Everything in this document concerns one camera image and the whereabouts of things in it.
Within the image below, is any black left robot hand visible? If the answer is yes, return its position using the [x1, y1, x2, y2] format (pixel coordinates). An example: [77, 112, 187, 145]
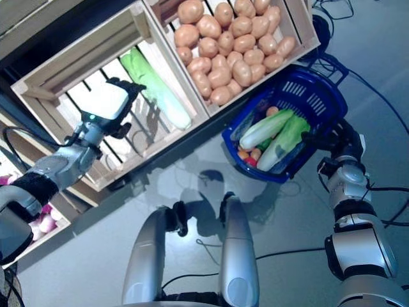
[78, 76, 147, 140]

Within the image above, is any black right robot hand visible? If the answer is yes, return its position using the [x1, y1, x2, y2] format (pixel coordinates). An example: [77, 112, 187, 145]
[302, 120, 364, 158]

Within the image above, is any napa cabbage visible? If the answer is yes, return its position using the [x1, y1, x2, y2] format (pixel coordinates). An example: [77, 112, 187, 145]
[120, 47, 192, 130]
[239, 108, 295, 151]
[257, 115, 311, 172]

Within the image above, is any blue plastic shopping basket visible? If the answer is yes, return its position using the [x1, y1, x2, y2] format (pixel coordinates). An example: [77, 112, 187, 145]
[222, 68, 349, 185]

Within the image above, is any small green vegetable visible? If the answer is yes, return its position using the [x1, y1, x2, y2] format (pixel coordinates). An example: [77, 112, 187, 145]
[257, 137, 276, 152]

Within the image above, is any wooden cabbage crate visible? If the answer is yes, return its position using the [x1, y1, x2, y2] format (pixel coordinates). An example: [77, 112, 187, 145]
[9, 6, 210, 193]

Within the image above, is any dark wood-rimmed display stand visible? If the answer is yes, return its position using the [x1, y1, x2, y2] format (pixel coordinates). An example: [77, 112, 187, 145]
[0, 0, 307, 193]

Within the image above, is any wooden potato crate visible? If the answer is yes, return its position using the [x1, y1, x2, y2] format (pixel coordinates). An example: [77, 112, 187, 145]
[142, 0, 322, 118]

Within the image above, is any black round floor object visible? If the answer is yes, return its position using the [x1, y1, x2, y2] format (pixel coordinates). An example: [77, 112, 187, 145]
[311, 14, 332, 49]

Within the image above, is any silver right robot leg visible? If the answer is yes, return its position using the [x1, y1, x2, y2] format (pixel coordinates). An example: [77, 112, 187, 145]
[219, 191, 260, 307]

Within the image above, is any long black floor cable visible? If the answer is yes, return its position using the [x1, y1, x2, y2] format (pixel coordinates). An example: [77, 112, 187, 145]
[306, 52, 409, 137]

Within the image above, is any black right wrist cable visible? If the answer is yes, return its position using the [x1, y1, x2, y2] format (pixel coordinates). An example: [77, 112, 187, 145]
[364, 185, 409, 226]

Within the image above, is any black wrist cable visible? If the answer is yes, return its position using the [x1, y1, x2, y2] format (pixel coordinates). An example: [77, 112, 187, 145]
[364, 185, 409, 226]
[2, 126, 77, 182]

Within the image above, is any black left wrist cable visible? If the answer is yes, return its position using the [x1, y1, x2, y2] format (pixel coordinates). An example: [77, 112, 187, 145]
[2, 126, 77, 182]

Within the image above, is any thin looped floor cable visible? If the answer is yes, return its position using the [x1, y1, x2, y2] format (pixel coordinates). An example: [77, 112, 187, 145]
[195, 239, 222, 265]

